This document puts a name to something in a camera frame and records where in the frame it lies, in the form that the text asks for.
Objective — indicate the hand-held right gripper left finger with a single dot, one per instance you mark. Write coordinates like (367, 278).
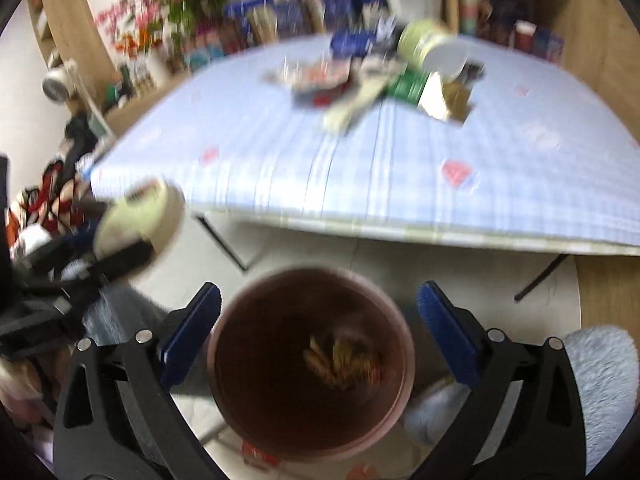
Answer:
(192, 330)

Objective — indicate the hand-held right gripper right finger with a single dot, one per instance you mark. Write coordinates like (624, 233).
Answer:
(445, 330)

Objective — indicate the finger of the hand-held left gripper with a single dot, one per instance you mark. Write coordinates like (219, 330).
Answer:
(92, 208)
(125, 260)

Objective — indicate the cream green paper cup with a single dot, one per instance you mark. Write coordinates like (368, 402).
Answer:
(145, 215)

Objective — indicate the brown plastic bin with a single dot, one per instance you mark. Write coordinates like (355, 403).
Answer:
(260, 340)

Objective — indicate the yellow snack wrapper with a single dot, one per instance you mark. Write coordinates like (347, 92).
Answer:
(340, 365)

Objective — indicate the gold cardboard wrapper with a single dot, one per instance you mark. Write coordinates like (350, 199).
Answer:
(447, 100)

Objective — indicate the long cream wrapper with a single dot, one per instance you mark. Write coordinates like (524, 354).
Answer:
(355, 105)

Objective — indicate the green packet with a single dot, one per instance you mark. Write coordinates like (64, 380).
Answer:
(407, 87)

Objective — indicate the red white snack packet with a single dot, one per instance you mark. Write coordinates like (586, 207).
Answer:
(320, 82)

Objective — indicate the green white paper tub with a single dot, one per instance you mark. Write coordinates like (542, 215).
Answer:
(430, 47)

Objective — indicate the blue snack packet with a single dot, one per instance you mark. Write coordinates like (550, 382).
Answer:
(352, 44)

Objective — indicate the red black patterned cloth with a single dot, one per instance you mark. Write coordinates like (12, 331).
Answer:
(45, 205)

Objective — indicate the black table leg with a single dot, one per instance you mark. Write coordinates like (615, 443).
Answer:
(225, 245)
(542, 277)

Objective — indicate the white round fan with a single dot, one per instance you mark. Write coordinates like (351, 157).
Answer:
(59, 82)

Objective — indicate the white vase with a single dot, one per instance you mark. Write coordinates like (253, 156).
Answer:
(159, 66)

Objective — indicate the blue checked tablecloth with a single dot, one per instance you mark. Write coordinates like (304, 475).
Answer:
(375, 175)

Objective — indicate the person's right leg fluffy grey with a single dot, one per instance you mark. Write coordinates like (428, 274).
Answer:
(605, 390)

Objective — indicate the wooden side shelf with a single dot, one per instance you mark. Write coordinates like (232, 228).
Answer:
(75, 20)

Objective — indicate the pink flower bouquet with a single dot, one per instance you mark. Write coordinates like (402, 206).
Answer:
(155, 5)

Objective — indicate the row of blue boxes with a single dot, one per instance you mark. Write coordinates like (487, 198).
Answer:
(305, 0)

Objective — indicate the red and blue boxes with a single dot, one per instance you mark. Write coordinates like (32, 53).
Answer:
(540, 40)

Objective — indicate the paper roll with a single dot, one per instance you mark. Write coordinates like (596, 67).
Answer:
(470, 5)

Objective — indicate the wooden shelf unit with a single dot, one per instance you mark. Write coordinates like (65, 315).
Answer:
(590, 5)

